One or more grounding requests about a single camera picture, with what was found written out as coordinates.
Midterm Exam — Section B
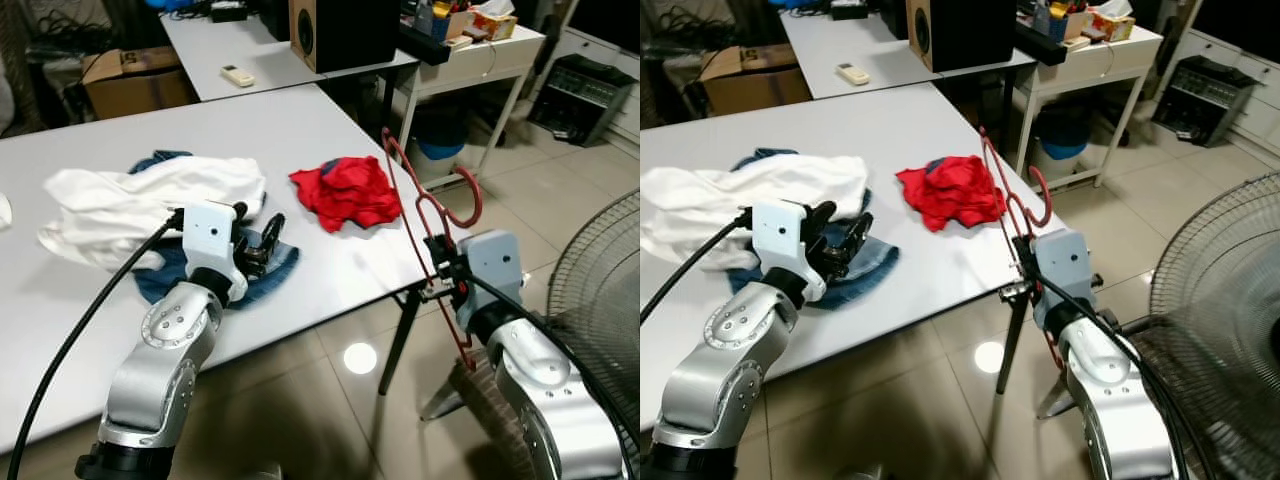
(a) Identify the red clothes hanger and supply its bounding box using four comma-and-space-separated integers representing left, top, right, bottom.
380, 127, 485, 373
978, 127, 1055, 373

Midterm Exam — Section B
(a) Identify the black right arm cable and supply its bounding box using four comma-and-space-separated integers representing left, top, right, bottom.
465, 275, 641, 480
1035, 275, 1201, 480

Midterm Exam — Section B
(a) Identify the black electronic device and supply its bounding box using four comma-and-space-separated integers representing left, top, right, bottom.
1152, 55, 1259, 149
528, 53, 637, 149

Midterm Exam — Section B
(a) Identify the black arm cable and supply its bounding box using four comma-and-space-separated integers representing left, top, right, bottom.
1035, 275, 1201, 480
640, 210, 754, 326
3, 208, 187, 480
465, 275, 641, 480

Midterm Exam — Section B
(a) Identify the black soundbar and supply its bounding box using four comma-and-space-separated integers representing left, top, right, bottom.
398, 22, 453, 67
1015, 20, 1067, 67

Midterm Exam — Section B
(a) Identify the white side desk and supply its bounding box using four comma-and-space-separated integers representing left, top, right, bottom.
1015, 25, 1166, 189
398, 22, 548, 189

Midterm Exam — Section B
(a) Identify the small red garment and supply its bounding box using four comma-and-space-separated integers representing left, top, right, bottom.
895, 155, 1009, 233
288, 156, 403, 234

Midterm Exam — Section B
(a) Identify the dark bin blue rim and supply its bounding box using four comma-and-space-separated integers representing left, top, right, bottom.
1033, 100, 1091, 183
412, 100, 467, 187

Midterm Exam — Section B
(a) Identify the white drawer cabinet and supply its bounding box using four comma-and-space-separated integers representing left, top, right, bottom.
555, 28, 641, 141
1170, 28, 1280, 171

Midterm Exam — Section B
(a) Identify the black wire-guard floor fan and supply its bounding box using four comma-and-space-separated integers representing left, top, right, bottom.
1130, 170, 1280, 480
545, 190, 641, 480

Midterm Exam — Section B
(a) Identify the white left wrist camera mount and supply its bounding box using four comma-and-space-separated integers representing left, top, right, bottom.
752, 199, 829, 303
181, 199, 249, 303

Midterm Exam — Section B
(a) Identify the white printed T-shirt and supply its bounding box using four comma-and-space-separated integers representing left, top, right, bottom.
38, 155, 269, 273
640, 155, 871, 271

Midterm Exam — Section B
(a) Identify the black table leg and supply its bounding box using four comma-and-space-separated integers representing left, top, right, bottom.
378, 290, 426, 397
997, 295, 1031, 397

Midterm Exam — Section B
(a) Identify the blue denim garment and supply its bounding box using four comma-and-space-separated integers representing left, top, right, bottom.
128, 150, 301, 311
730, 148, 901, 311

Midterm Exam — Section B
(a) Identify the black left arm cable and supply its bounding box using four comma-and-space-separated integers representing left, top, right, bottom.
3, 208, 187, 480
640, 210, 754, 326

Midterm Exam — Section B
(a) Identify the orange tissue box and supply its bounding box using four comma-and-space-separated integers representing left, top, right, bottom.
470, 0, 519, 41
1090, 0, 1137, 43

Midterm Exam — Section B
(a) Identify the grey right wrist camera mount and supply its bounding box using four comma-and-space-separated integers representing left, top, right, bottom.
1030, 229, 1099, 333
455, 229, 525, 336

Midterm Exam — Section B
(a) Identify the black wooden loudspeaker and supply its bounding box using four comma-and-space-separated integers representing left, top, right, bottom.
288, 0, 403, 74
905, 0, 1019, 73

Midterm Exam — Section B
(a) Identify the brown cardboard box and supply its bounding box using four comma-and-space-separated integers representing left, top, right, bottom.
80, 47, 198, 121
698, 44, 813, 117

